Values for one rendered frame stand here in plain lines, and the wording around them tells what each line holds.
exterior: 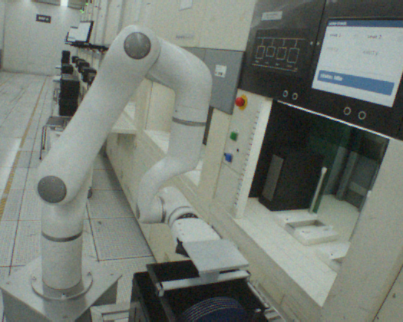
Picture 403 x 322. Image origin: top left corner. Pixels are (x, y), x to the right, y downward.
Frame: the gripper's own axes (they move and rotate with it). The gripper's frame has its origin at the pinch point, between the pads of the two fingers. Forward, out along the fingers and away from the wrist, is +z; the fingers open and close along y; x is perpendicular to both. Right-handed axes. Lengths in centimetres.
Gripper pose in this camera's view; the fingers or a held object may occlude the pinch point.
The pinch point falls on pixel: (212, 261)
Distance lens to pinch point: 69.8
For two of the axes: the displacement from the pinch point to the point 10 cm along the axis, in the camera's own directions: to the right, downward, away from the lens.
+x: 1.9, -9.4, -3.0
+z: 4.1, 3.5, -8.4
